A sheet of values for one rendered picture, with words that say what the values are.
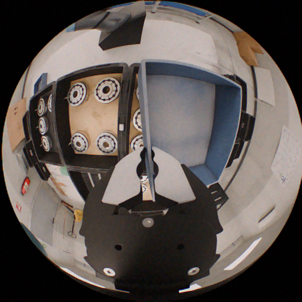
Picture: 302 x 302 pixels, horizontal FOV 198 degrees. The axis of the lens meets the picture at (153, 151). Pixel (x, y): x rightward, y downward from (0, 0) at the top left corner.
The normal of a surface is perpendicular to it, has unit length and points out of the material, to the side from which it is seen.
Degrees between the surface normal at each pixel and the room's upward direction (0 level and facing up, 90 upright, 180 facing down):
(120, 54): 0
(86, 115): 0
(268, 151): 90
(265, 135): 90
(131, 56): 0
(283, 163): 90
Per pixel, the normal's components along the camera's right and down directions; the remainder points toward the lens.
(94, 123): 0.16, 0.52
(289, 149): -0.99, 0.12
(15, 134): 1.00, -0.03
